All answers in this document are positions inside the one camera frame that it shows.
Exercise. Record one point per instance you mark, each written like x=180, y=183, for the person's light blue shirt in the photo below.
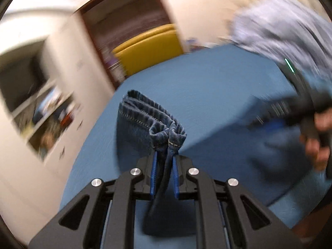
x=285, y=26

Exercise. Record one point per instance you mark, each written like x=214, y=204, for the white wardrobe with shelves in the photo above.
x=77, y=96

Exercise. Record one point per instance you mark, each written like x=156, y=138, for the person's right hand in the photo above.
x=312, y=149

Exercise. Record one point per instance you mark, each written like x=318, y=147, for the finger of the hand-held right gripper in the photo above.
x=278, y=109
x=271, y=126

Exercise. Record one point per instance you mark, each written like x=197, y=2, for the black flat-screen television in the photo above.
x=20, y=83

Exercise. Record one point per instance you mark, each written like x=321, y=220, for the dark blue denim pants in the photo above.
x=134, y=124

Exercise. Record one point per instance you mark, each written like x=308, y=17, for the lace curtain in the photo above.
x=129, y=18

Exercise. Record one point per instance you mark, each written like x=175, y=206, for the yellow armchair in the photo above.
x=150, y=51

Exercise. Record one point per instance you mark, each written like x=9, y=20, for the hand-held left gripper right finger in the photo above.
x=176, y=179

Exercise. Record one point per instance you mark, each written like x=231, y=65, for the brown wooden door frame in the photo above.
x=90, y=36

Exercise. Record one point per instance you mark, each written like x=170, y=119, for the bed with blue quilted cover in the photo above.
x=207, y=77

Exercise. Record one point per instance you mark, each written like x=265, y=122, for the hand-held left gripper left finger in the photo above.
x=154, y=176

